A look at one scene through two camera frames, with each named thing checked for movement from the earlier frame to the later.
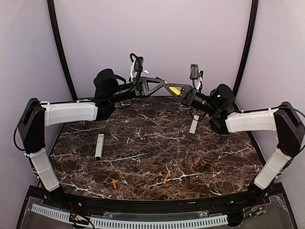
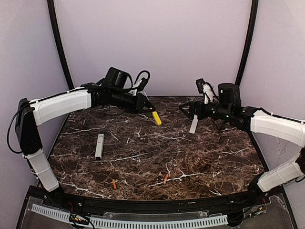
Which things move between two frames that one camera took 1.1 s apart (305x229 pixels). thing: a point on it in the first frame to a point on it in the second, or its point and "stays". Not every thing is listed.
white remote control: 100,146 stays
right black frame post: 248,45 stays
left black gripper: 138,86 to 140,105
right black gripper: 189,94 to 195,109
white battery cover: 193,128 stays
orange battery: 167,177 stays
